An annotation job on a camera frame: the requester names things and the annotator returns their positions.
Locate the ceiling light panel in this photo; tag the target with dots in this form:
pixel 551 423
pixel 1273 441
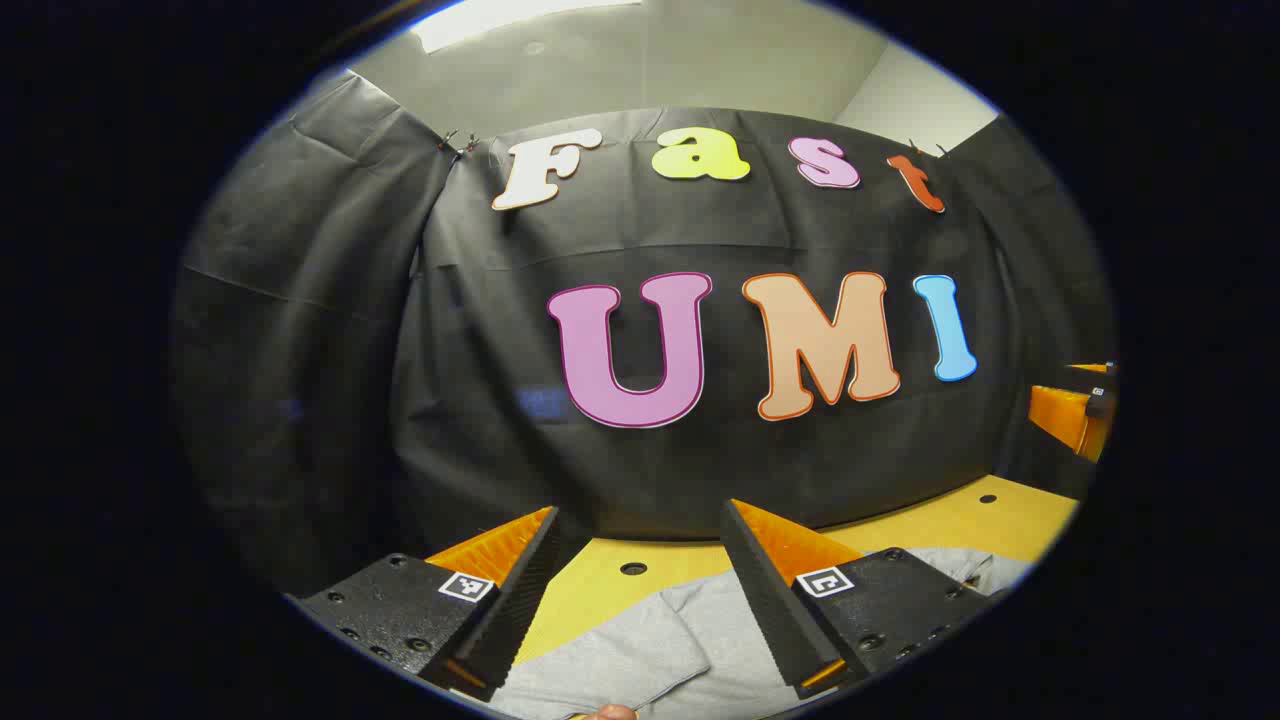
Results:
pixel 500 20

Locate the black backdrop cloth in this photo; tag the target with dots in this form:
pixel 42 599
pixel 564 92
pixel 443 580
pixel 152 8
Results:
pixel 620 480

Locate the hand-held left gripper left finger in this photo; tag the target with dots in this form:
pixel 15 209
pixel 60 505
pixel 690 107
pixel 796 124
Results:
pixel 520 600

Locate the grey zip-neck sweatshirt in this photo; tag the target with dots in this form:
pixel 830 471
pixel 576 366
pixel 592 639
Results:
pixel 650 650

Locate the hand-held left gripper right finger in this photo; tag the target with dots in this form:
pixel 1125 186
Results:
pixel 770 600

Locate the black cloth clip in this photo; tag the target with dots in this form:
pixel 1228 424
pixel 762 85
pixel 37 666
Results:
pixel 915 147
pixel 455 143

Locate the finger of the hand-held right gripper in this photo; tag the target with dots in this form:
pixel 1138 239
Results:
pixel 1090 368
pixel 1060 415

